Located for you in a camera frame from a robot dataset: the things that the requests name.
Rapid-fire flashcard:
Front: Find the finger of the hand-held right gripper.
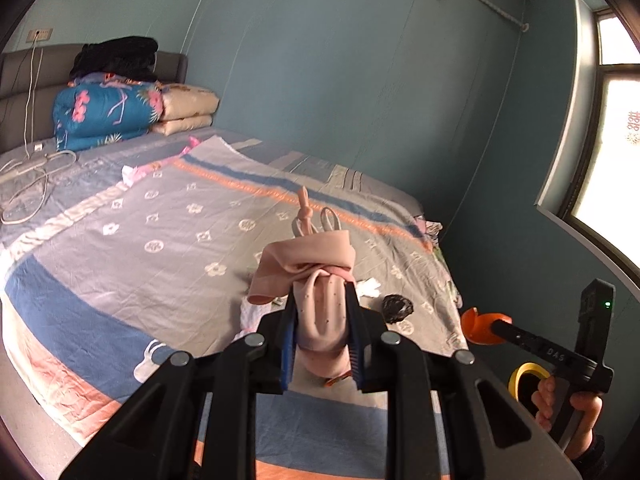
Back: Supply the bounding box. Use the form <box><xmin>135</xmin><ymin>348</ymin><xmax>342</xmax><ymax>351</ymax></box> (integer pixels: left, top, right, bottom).
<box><xmin>490</xmin><ymin>319</ymin><xmax>542</xmax><ymax>352</ymax></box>

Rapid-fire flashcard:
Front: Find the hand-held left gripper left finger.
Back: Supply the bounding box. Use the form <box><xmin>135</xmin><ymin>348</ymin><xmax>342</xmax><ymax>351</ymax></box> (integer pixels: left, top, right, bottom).
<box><xmin>59</xmin><ymin>292</ymin><xmax>301</xmax><ymax>480</ymax></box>

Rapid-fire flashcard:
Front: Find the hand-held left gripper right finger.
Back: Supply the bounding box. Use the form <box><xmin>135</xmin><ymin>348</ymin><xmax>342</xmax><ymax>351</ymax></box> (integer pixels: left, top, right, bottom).
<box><xmin>345</xmin><ymin>282</ymin><xmax>586</xmax><ymax>480</ymax></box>

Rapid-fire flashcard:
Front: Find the large orange plastic bag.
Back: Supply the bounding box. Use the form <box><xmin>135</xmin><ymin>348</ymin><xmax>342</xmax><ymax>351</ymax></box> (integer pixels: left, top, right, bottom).
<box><xmin>460</xmin><ymin>307</ymin><xmax>514</xmax><ymax>346</ymax></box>

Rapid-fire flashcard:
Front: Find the yellow rimmed black trash bin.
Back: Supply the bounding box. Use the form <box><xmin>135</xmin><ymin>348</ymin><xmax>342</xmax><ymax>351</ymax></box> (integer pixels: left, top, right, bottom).
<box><xmin>508</xmin><ymin>362</ymin><xmax>552</xmax><ymax>404</ymax></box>

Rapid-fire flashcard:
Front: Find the black plastic bag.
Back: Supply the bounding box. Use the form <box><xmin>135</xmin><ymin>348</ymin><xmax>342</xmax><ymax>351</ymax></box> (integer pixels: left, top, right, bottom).
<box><xmin>382</xmin><ymin>294</ymin><xmax>415</xmax><ymax>323</ymax></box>

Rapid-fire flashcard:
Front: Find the pink cloth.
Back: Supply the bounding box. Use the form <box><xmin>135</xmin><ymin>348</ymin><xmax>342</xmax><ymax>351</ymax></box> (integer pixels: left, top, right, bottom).
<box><xmin>247</xmin><ymin>185</ymin><xmax>357</xmax><ymax>381</ymax></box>

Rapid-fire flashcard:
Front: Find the person's right hand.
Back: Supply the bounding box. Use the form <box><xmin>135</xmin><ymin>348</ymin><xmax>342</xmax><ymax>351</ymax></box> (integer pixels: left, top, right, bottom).
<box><xmin>531</xmin><ymin>376</ymin><xmax>605</xmax><ymax>462</ymax></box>

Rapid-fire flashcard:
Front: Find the floral cloth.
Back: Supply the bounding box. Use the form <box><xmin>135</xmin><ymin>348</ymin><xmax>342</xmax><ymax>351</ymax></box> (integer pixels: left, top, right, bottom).
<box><xmin>412</xmin><ymin>214</ymin><xmax>464</xmax><ymax>306</ymax></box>

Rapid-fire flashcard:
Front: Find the striped flower print bedsheet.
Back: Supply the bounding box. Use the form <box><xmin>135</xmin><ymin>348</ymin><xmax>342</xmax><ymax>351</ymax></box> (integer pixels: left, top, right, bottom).
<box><xmin>0</xmin><ymin>135</ymin><xmax>472</xmax><ymax>480</ymax></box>

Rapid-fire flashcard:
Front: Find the window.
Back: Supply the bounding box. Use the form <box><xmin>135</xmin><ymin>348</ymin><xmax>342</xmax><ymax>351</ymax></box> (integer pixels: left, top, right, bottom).
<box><xmin>534</xmin><ymin>0</ymin><xmax>640</xmax><ymax>292</ymax></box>

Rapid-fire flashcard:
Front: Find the pink white cloth scrap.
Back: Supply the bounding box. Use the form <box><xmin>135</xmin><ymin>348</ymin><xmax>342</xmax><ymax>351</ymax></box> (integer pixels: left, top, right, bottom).
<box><xmin>122</xmin><ymin>162</ymin><xmax>166</xmax><ymax>189</ymax></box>

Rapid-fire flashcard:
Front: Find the red window sticker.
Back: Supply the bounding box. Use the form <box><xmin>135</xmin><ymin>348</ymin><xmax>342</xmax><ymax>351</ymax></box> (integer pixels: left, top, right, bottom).
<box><xmin>622</xmin><ymin>109</ymin><xmax>640</xmax><ymax>146</ymax></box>

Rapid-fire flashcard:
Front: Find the beige folded quilt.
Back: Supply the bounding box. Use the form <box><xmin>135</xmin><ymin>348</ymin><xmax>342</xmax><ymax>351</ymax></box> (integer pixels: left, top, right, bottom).
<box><xmin>149</xmin><ymin>82</ymin><xmax>221</xmax><ymax>136</ymax></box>

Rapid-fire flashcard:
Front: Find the blue floral folded quilt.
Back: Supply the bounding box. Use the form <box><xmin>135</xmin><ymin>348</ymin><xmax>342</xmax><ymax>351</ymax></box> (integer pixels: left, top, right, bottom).
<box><xmin>52</xmin><ymin>73</ymin><xmax>166</xmax><ymax>153</ymax></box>

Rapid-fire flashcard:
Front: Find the black clothing pile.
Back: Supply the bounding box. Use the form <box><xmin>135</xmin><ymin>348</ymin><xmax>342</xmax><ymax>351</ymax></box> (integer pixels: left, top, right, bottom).
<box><xmin>68</xmin><ymin>35</ymin><xmax>160</xmax><ymax>81</ymax></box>

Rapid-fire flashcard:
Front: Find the white wrapped air conditioner pipe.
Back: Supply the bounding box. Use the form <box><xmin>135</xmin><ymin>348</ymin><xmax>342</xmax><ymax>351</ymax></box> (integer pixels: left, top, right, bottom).
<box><xmin>442</xmin><ymin>0</ymin><xmax>530</xmax><ymax>34</ymax></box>

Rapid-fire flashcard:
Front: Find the grey padded headboard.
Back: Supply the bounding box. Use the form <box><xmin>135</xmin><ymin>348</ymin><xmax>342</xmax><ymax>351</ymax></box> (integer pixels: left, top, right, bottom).
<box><xmin>0</xmin><ymin>42</ymin><xmax>190</xmax><ymax>154</ymax></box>

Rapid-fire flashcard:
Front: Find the white charging cable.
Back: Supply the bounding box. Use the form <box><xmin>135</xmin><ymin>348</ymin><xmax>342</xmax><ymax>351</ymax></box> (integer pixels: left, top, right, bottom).
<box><xmin>0</xmin><ymin>42</ymin><xmax>79</xmax><ymax>226</ymax></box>

